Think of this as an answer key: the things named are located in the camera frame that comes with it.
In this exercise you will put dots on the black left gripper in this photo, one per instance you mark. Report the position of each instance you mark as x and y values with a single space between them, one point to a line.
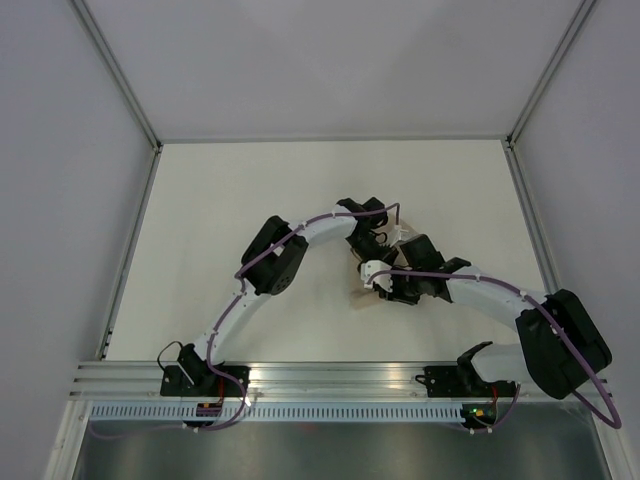
387 253

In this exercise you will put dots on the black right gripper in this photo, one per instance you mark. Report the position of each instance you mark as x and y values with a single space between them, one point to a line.
396 296

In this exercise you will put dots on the beige cloth napkin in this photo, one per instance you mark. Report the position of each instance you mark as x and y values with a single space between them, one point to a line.
359 297

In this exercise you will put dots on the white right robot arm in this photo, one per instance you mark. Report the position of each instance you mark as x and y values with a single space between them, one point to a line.
559 348

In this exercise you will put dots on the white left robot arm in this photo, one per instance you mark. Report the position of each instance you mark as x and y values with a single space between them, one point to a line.
268 267

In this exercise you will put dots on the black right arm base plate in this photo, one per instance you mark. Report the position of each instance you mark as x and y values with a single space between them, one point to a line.
457 382

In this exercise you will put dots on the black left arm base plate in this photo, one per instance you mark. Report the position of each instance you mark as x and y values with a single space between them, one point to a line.
175 382

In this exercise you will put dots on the aluminium mounting rail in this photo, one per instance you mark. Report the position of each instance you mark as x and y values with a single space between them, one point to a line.
273 381

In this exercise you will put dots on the white slotted cable duct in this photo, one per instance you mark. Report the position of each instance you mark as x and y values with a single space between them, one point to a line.
439 412

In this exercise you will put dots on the right aluminium frame post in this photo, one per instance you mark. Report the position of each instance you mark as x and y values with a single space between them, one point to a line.
570 35

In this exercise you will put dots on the aluminium frame post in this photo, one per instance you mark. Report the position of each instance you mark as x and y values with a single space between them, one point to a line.
100 43
570 35

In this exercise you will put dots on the left aluminium frame post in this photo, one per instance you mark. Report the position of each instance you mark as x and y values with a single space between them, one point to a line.
100 43

